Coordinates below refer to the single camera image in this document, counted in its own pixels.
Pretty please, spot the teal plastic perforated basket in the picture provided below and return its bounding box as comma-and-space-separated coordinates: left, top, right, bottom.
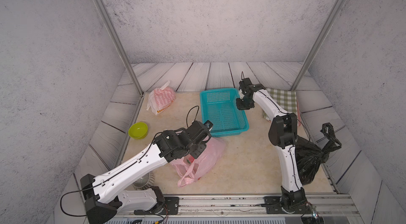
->
200, 88, 249, 137

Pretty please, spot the left aluminium frame post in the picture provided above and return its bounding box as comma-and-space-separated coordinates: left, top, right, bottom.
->
93, 0, 144, 96

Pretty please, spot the silver ribbed metal cup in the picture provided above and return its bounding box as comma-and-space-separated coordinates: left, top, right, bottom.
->
132, 172, 155, 190

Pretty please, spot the pink white striped tied bag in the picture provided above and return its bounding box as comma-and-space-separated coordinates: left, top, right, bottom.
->
147, 81, 176, 115

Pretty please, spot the aluminium frame post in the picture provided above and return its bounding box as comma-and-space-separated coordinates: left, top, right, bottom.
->
291, 0, 346, 91
93, 0, 144, 96

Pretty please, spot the black plastic bag knotted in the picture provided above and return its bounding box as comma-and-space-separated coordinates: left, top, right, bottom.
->
295, 122, 342, 185

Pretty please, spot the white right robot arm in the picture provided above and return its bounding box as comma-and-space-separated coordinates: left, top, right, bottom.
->
236, 78, 307, 213

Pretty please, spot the green white checkered cloth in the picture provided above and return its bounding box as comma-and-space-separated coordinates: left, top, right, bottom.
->
266, 88, 301, 126

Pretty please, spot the pink plastic bag apple print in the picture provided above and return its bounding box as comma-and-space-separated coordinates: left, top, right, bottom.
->
170, 137, 226, 188

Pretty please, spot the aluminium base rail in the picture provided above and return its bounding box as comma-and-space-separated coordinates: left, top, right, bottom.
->
85, 193, 362, 224

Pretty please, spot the right aluminium frame post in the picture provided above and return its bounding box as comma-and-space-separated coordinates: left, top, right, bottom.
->
291, 0, 346, 91

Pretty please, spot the green plastic bowl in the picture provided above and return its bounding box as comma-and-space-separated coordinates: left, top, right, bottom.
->
128, 122, 148, 139

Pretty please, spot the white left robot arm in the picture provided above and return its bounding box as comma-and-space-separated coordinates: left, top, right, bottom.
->
80, 120, 213, 224

